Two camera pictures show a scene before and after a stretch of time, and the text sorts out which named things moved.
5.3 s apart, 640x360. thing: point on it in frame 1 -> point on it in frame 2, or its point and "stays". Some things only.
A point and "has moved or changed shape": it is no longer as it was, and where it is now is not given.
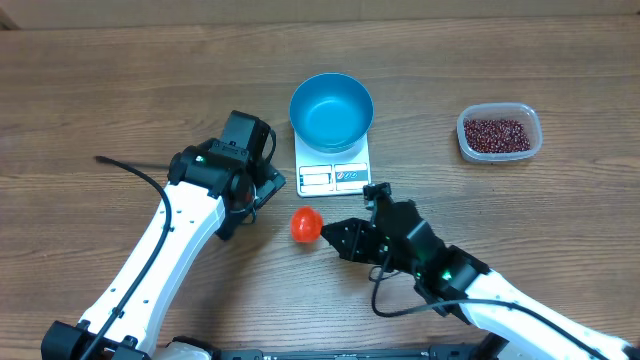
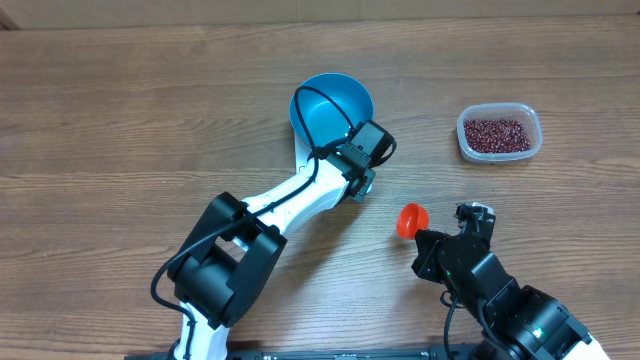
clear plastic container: x=491 y=132 stays
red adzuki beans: x=495 y=135 stays
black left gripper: x=269 y=181 -> x=370 y=175
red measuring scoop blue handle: x=306 y=224 has moved or changed shape
